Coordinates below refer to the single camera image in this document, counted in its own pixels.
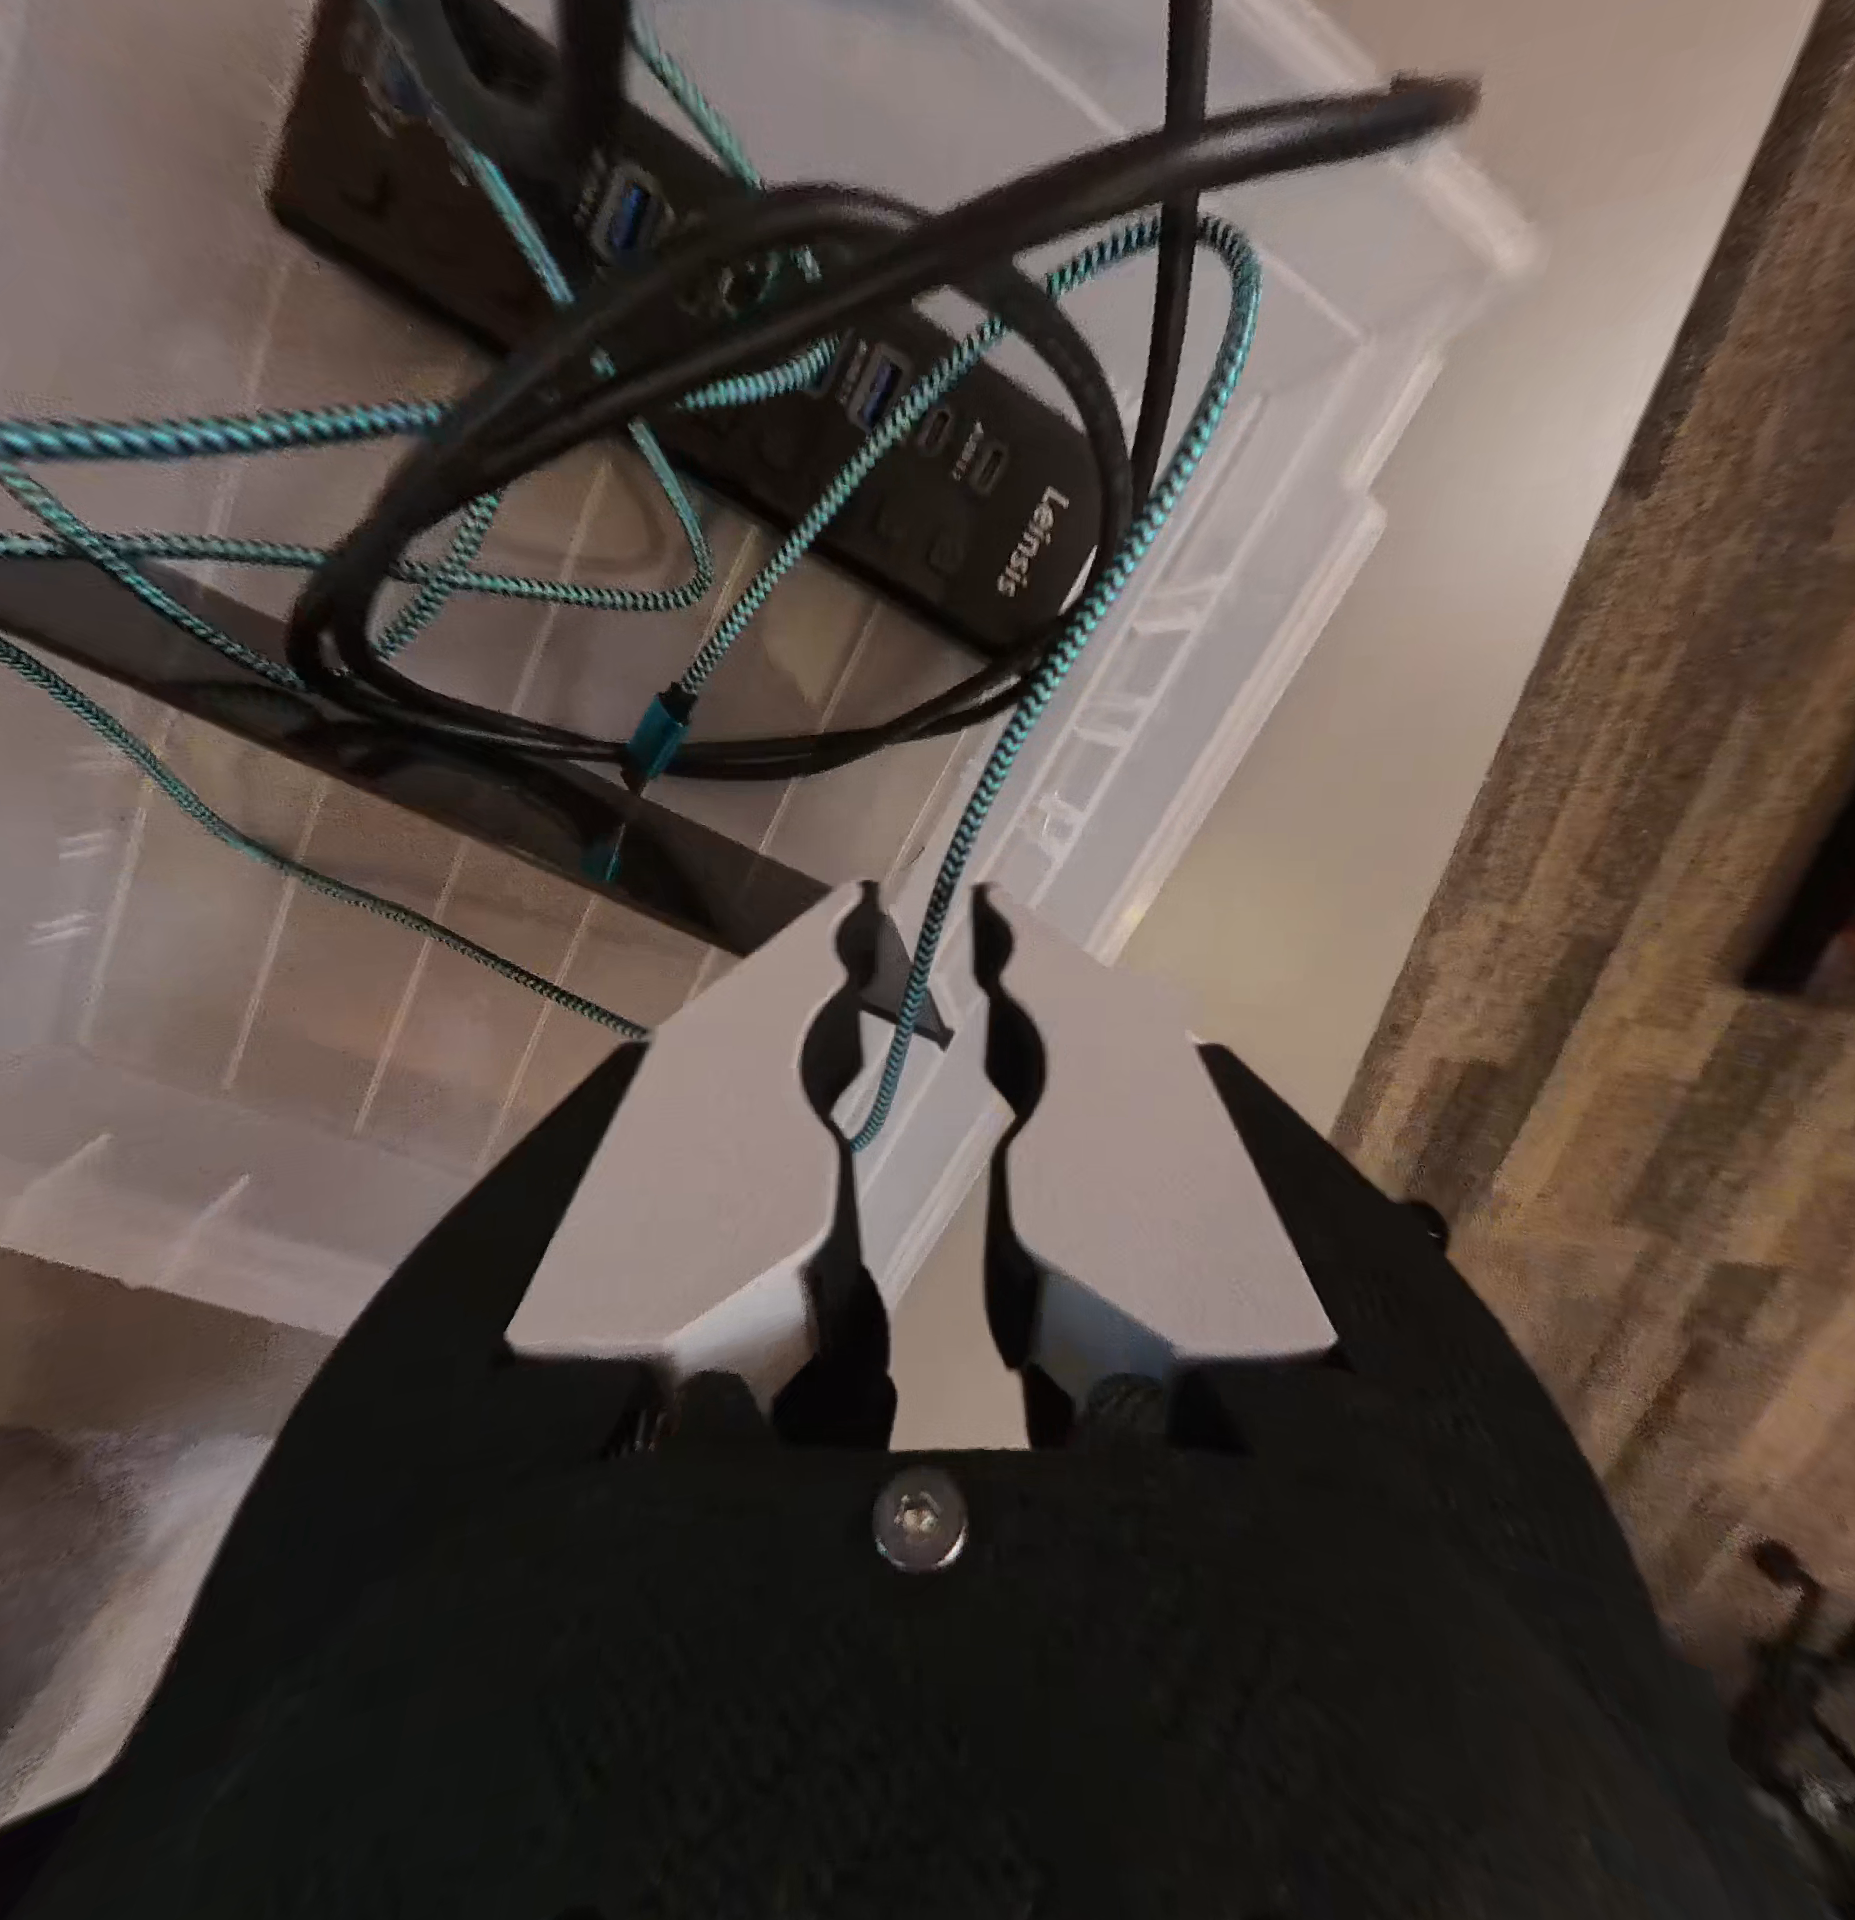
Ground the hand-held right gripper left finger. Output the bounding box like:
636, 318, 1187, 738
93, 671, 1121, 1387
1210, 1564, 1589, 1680
503, 881, 896, 1446

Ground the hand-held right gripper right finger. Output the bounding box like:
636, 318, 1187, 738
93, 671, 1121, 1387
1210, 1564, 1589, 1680
964, 881, 1340, 1449

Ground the clear plastic storage box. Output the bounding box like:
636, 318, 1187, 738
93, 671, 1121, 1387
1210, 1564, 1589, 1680
0, 0, 1543, 1336

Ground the teal braided usb cable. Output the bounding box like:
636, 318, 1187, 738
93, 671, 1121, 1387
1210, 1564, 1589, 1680
0, 31, 1266, 1158

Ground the black usb hub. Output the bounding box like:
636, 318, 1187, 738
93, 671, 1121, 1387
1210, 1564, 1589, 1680
266, 0, 1108, 655

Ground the black usb cable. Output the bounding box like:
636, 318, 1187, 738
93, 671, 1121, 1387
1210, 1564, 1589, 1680
288, 0, 1482, 782

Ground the black box divider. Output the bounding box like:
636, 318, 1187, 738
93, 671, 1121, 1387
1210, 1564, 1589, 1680
0, 555, 958, 1051

